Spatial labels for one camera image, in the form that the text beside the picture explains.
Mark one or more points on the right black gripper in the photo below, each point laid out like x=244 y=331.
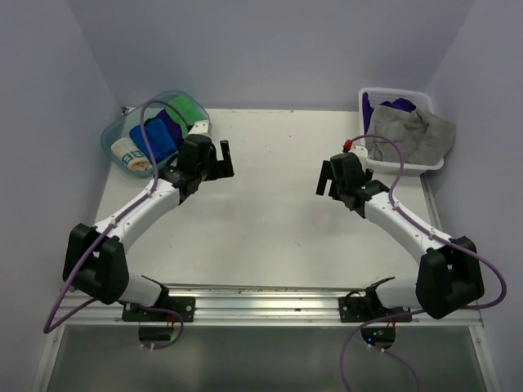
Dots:
x=327 y=173

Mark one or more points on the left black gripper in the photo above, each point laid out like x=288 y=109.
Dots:
x=221 y=168

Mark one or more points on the grey towel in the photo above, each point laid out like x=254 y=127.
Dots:
x=422 y=137

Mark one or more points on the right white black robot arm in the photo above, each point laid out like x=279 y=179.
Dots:
x=449 y=275

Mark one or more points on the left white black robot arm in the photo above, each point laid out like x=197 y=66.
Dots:
x=96 y=256

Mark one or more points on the green rolled towel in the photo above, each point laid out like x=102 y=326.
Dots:
x=185 y=112

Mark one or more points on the purple rolled towel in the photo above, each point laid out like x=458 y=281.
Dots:
x=174 y=129

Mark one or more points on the blue rolled towel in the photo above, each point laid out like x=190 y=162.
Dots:
x=161 y=144

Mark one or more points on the blue translucent plastic bin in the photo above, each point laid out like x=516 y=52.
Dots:
x=121 y=128

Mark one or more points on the beige patterned rolled towel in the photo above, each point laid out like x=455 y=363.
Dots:
x=130 y=155

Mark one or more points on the purple crumpled towel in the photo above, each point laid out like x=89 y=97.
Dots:
x=392 y=104

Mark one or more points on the white plastic basket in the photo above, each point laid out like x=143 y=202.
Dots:
x=373 y=97

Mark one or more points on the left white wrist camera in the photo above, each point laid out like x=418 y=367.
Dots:
x=202 y=127

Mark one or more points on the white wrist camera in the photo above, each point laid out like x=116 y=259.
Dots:
x=357 y=149
x=202 y=127

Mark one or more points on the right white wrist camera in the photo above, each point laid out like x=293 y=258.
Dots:
x=357 y=149

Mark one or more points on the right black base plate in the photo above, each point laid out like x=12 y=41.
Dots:
x=359 y=309

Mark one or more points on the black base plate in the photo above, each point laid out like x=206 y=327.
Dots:
x=359 y=309
x=170 y=309

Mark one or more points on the aluminium mounting rail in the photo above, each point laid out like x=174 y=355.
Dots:
x=252 y=306

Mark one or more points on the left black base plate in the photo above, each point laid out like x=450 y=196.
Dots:
x=170 y=309

